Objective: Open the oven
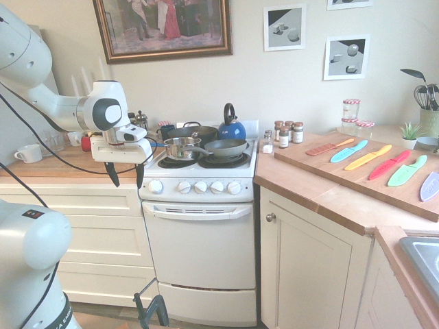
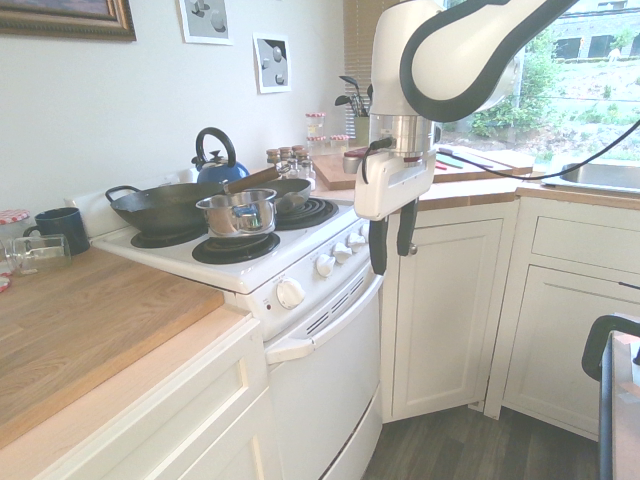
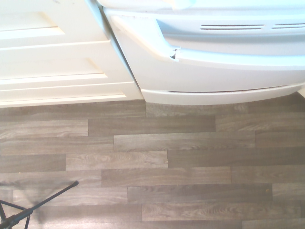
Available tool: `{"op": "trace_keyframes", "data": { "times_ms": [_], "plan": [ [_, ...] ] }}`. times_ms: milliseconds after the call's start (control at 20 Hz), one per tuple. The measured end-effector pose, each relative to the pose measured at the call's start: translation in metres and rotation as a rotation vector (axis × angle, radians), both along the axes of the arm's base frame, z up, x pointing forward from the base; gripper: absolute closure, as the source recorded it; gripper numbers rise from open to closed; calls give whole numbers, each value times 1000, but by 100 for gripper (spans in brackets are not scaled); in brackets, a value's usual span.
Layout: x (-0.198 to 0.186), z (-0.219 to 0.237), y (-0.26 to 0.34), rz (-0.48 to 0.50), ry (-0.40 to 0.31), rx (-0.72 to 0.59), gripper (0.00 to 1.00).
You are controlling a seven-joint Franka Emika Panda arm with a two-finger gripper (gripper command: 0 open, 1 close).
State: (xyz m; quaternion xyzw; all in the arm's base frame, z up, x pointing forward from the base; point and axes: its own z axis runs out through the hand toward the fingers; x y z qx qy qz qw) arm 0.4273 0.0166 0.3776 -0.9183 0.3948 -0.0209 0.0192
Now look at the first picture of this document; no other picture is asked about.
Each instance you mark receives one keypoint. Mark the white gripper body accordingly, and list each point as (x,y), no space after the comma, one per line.
(118,144)

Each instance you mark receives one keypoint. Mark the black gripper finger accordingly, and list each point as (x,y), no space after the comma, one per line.
(113,174)
(140,174)

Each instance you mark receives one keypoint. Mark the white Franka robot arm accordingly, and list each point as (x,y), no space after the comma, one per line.
(34,85)

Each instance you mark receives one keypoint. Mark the white oven stove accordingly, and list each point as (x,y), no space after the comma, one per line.
(200,192)

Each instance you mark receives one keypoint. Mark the white oven door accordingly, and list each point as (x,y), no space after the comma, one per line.
(200,246)

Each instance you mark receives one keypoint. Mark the white oven bottom drawer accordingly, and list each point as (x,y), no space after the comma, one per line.
(207,303)

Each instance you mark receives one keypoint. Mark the french press coffee maker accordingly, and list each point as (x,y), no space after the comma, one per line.
(141,120)

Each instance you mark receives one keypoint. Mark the red mug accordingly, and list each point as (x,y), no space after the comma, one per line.
(85,143)

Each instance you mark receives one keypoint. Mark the white small cup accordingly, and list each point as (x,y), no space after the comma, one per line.
(74,138)

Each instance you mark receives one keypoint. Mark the steel saucepan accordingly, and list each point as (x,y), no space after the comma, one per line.
(180,149)

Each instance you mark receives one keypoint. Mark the dark blue mug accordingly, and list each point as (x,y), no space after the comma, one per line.
(166,131)

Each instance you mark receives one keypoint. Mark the clear drinking glass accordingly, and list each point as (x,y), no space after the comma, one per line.
(56,140)

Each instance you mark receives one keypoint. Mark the cream drawer cabinet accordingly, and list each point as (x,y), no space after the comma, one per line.
(89,240)

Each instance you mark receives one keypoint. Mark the dark wok pan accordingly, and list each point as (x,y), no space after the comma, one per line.
(195,132)

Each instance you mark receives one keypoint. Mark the white coffee cup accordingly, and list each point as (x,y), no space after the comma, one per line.
(29,153)

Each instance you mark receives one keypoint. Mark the grey frying pan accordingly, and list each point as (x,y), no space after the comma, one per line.
(226,146)

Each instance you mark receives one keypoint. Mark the gold framed painting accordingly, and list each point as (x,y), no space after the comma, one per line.
(161,29)

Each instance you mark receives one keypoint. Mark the glass salt shaker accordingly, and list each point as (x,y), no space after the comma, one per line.
(267,144)

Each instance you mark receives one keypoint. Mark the black clamp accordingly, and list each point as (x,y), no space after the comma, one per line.
(151,310)

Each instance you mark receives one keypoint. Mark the spice jar brown lid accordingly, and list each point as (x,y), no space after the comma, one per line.
(297,133)
(278,129)
(284,137)
(289,126)

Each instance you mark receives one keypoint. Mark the red-orange knife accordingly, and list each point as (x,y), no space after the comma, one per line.
(326,148)

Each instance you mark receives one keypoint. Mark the cream corner cabinet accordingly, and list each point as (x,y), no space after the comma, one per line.
(315,267)

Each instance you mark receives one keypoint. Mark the grey cubes art print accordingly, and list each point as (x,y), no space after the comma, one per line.
(284,27)

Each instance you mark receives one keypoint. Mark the blue knife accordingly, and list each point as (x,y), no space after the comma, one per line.
(348,151)

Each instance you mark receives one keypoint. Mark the short jar checkered lid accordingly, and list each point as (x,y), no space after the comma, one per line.
(364,128)
(349,126)

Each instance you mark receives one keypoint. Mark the wooden cutting board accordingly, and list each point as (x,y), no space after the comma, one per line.
(360,174)

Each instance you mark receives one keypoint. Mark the tall jar checkered lid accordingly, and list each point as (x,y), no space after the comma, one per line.
(351,109)

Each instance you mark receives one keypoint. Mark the yellow knife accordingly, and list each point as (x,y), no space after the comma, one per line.
(367,158)

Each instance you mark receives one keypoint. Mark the grey sphere art print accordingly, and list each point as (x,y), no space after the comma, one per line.
(346,56)

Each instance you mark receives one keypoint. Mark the red knife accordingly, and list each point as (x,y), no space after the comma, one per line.
(387,166)

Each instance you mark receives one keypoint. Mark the green knife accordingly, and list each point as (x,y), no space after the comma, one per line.
(406,171)

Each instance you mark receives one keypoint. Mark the cropped grey art print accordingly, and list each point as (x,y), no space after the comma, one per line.
(350,3)

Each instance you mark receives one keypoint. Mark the small potted succulent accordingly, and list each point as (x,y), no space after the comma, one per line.
(409,134)

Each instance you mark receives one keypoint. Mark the light blue bowl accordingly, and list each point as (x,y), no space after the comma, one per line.
(427,144)

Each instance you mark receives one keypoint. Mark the purple knife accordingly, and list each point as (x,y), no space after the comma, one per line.
(428,186)

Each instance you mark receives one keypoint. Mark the black whisk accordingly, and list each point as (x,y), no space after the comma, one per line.
(421,96)

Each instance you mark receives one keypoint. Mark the green utensil holder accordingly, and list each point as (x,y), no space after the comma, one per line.
(429,121)

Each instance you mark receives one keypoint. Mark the steel sink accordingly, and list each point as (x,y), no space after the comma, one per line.
(423,257)

